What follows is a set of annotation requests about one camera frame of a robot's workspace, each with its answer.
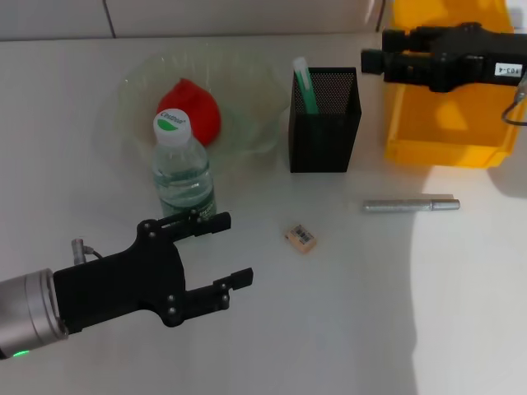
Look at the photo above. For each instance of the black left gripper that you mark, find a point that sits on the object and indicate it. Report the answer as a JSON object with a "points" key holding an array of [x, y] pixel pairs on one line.
{"points": [[123, 280]]}

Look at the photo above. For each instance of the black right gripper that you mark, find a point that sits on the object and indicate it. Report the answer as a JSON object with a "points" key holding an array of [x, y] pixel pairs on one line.
{"points": [[473, 57]]}

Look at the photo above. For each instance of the clear water bottle green label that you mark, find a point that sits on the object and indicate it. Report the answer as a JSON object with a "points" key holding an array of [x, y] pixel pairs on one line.
{"points": [[183, 177]]}

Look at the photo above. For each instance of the beige eraser with barcode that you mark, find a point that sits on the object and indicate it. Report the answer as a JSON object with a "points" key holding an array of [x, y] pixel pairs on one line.
{"points": [[301, 238]]}

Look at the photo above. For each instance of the green pen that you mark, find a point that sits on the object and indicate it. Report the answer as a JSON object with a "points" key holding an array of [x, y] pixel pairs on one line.
{"points": [[306, 90]]}

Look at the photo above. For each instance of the silver glitter pen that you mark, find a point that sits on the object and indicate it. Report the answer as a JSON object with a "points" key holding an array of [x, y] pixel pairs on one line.
{"points": [[395, 205]]}

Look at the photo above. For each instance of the red soft ball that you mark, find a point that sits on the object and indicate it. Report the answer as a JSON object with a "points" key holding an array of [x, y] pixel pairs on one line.
{"points": [[197, 103]]}

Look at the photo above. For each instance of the black mesh pen holder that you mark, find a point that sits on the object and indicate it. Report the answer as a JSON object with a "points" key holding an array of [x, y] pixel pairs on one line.
{"points": [[323, 140]]}

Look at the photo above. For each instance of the clear green glass fruit bowl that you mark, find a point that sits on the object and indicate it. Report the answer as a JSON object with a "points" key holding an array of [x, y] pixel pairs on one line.
{"points": [[251, 111]]}

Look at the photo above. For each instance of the yellow plastic bin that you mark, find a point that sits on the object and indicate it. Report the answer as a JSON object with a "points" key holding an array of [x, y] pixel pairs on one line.
{"points": [[449, 131]]}

